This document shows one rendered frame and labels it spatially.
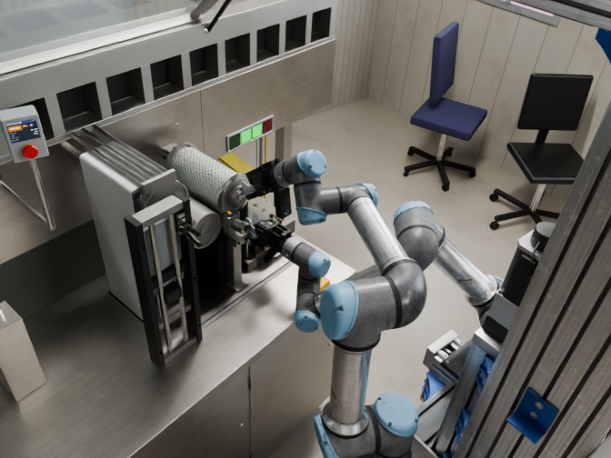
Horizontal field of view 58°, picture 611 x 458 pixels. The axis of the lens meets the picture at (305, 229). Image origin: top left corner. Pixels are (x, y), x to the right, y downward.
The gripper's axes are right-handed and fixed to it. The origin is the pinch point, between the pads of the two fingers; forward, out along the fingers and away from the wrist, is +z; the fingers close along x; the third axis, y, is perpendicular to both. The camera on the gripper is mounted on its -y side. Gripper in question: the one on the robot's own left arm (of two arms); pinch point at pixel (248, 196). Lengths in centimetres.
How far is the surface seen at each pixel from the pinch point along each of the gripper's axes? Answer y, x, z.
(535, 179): -79, -210, 25
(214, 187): 7.2, 7.3, 4.0
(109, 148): 29.8, 30.8, 4.8
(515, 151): -63, -231, 43
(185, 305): -19.2, 32.7, 7.3
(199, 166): 14.9, 4.9, 9.8
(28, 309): -1, 60, 50
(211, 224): -2.4, 12.1, 7.5
